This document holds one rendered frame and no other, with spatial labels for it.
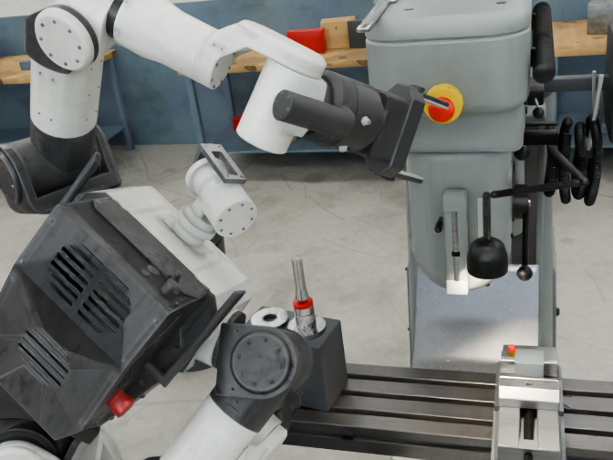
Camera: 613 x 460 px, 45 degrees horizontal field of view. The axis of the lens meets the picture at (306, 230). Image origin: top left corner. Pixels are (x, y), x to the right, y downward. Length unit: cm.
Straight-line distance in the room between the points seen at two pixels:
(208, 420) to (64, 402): 19
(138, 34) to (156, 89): 566
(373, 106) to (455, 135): 44
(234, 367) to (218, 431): 10
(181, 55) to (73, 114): 23
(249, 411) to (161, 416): 241
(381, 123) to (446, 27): 29
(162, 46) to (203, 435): 52
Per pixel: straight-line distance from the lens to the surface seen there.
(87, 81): 101
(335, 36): 535
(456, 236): 140
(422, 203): 143
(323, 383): 174
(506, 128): 131
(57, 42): 93
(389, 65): 120
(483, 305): 201
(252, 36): 84
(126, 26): 89
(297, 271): 164
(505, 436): 162
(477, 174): 139
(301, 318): 170
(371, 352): 356
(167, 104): 655
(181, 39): 87
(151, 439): 334
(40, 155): 112
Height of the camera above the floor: 213
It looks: 27 degrees down
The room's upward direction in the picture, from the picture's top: 8 degrees counter-clockwise
